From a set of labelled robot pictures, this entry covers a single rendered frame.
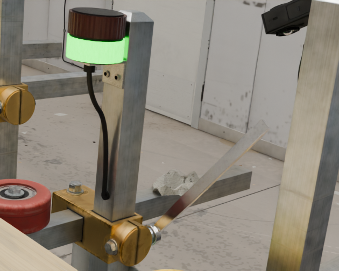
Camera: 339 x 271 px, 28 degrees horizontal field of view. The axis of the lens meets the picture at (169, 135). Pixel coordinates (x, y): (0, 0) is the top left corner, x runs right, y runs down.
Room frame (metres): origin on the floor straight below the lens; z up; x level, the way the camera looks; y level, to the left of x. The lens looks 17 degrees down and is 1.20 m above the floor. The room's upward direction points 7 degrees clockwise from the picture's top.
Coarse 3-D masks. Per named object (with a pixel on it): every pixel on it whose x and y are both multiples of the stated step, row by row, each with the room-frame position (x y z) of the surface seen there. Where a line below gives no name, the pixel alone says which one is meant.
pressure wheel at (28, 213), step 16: (0, 192) 0.68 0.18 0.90; (16, 192) 0.67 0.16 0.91; (32, 192) 0.69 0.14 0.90; (48, 192) 0.69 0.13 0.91; (0, 208) 0.64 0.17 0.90; (16, 208) 0.64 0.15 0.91; (32, 208) 0.65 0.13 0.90; (48, 208) 0.67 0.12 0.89; (16, 224) 0.64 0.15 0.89; (32, 224) 0.65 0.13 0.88
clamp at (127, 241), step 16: (64, 192) 0.78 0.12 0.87; (64, 208) 0.76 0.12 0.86; (80, 208) 0.74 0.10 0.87; (96, 224) 0.72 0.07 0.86; (112, 224) 0.70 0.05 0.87; (128, 224) 0.71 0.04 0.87; (80, 240) 0.73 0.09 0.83; (96, 240) 0.71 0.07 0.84; (112, 240) 0.70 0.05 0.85; (128, 240) 0.69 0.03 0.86; (144, 240) 0.71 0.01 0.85; (96, 256) 0.71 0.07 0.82; (112, 256) 0.70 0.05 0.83; (128, 256) 0.69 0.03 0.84; (144, 256) 0.71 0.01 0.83
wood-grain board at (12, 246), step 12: (0, 228) 0.60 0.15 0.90; (12, 228) 0.60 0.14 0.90; (0, 240) 0.57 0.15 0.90; (12, 240) 0.58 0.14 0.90; (24, 240) 0.58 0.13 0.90; (0, 252) 0.55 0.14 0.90; (12, 252) 0.55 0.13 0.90; (24, 252) 0.56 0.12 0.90; (36, 252) 0.56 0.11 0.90; (48, 252) 0.56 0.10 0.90; (0, 264) 0.53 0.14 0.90; (12, 264) 0.53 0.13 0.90; (24, 264) 0.54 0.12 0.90; (36, 264) 0.54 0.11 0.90; (48, 264) 0.54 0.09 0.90; (60, 264) 0.54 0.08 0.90
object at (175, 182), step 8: (160, 176) 0.89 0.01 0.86; (168, 176) 0.86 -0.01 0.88; (176, 176) 0.86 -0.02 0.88; (184, 176) 0.87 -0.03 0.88; (192, 176) 0.87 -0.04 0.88; (152, 184) 0.86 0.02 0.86; (160, 184) 0.85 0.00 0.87; (168, 184) 0.85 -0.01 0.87; (176, 184) 0.86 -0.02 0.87; (184, 184) 0.85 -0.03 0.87; (192, 184) 0.86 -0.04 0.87; (160, 192) 0.83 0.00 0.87; (168, 192) 0.83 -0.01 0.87; (176, 192) 0.83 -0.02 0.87; (184, 192) 0.84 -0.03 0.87
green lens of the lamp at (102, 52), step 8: (72, 40) 0.68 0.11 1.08; (80, 40) 0.67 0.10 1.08; (72, 48) 0.68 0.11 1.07; (80, 48) 0.67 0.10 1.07; (88, 48) 0.67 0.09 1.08; (96, 48) 0.67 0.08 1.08; (104, 48) 0.67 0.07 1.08; (112, 48) 0.68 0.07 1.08; (120, 48) 0.69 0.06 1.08; (72, 56) 0.68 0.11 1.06; (80, 56) 0.67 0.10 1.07; (88, 56) 0.67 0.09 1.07; (96, 56) 0.67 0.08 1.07; (104, 56) 0.67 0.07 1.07; (112, 56) 0.68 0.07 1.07; (120, 56) 0.69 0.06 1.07
